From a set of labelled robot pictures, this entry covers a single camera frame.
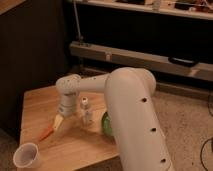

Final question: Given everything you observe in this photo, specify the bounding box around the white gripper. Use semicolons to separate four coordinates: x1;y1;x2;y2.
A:
53;93;78;131

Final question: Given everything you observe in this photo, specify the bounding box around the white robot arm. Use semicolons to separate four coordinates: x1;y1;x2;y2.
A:
56;67;175;171

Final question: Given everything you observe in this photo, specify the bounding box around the small clear plastic bottle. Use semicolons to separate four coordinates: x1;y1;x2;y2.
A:
80;97;93;125

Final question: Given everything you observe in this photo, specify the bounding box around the metal stand pole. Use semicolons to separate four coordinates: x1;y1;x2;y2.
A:
73;0;83;44

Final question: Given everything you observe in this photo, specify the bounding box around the long grey case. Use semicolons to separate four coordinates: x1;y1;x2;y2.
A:
69;41;213;81

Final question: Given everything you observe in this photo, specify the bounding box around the white shelf ledge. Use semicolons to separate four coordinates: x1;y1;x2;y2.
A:
69;0;213;21

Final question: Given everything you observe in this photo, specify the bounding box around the orange red pepper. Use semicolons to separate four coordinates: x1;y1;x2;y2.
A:
39;125;54;141

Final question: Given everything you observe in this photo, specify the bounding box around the black cable on floor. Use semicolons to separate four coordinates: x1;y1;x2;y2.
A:
199;137;213;171

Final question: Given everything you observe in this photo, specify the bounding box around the green round object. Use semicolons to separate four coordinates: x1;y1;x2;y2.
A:
101;112;113;137

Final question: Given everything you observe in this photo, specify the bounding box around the black case handle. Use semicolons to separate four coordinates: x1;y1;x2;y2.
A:
168;57;199;67

